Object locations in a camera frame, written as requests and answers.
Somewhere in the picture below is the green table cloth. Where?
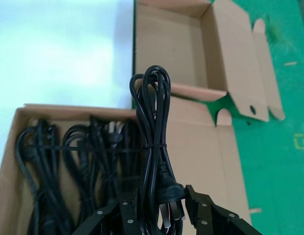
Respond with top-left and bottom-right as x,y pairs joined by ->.
131,0 -> 304,235

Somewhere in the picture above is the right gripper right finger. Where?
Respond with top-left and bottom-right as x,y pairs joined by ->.
185,185 -> 253,235

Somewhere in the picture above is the open brown cardboard box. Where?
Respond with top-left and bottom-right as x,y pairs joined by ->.
0,96 -> 253,235
131,0 -> 286,123

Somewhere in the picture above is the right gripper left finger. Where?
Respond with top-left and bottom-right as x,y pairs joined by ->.
68,199 -> 138,235

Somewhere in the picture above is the black power cable bundle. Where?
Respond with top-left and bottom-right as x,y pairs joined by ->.
102,119 -> 125,196
17,118 -> 76,235
62,115 -> 111,221
26,65 -> 188,235

